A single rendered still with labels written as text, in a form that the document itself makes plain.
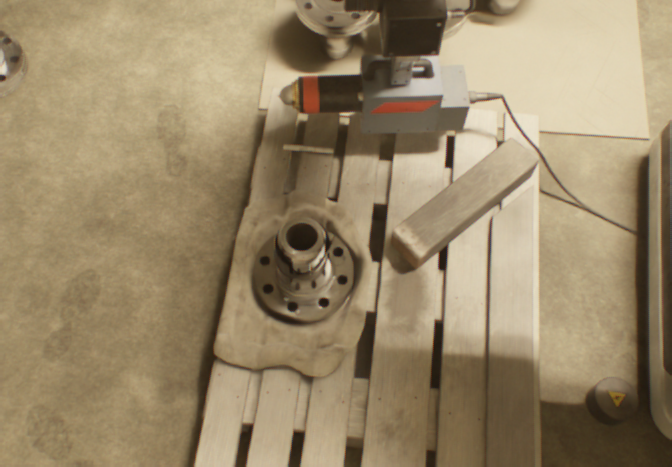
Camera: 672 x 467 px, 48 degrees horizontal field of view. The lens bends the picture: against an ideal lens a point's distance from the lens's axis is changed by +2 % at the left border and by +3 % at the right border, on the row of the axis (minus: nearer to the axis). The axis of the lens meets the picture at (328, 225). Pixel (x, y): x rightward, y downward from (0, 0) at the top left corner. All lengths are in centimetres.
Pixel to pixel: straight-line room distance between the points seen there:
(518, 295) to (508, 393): 26
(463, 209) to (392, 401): 53
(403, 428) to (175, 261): 81
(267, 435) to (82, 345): 60
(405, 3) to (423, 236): 60
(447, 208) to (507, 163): 22
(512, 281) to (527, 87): 78
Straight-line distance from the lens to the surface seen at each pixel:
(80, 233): 231
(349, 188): 211
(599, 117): 255
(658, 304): 211
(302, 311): 189
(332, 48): 249
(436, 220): 198
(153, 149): 240
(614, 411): 208
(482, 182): 206
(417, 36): 173
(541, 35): 270
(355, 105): 201
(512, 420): 190
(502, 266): 203
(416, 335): 194
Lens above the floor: 196
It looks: 63 degrees down
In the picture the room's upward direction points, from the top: 1 degrees clockwise
